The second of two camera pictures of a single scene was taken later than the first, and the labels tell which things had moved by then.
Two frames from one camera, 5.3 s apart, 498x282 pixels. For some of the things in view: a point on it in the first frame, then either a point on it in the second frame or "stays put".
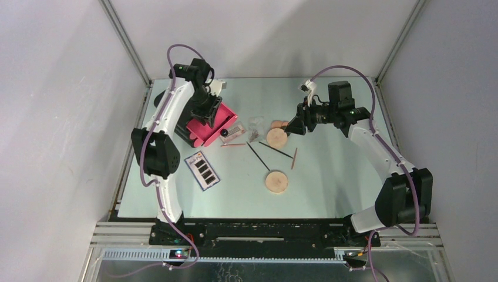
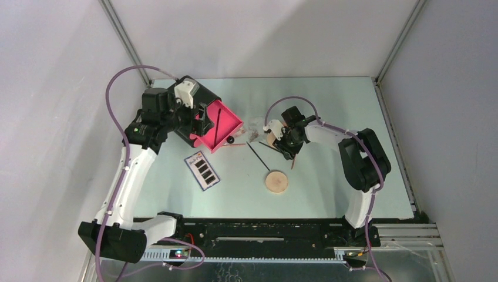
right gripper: x=298 y=125 → x=288 y=155
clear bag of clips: x=256 y=128 stays put
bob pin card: x=202 y=170 stays put
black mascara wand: x=269 y=146 stays put
